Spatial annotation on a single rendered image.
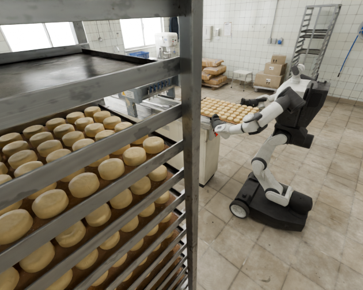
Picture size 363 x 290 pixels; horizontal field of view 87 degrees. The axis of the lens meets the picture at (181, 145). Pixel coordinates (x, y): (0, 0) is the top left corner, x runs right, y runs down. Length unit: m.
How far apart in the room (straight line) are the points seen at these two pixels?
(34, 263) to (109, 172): 0.19
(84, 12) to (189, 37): 0.16
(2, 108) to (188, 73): 0.26
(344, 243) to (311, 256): 0.37
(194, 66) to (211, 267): 1.73
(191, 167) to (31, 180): 0.31
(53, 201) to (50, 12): 0.27
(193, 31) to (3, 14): 0.23
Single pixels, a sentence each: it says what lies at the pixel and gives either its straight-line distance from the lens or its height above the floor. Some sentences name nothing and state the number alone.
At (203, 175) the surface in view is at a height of 0.24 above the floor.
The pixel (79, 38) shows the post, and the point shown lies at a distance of 0.73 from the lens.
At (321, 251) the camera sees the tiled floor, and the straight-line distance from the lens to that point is 2.28.
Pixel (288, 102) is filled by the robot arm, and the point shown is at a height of 1.28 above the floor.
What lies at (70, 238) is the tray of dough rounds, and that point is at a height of 1.42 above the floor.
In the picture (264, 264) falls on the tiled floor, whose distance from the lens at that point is 2.02.
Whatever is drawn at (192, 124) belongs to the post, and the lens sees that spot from 0.40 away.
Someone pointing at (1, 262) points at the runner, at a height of 1.50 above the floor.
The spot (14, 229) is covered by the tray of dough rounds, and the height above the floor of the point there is 1.51.
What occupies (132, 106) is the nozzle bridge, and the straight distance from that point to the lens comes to 2.13.
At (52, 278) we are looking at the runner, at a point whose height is 1.41.
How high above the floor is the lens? 1.76
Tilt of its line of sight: 34 degrees down
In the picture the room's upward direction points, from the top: 2 degrees counter-clockwise
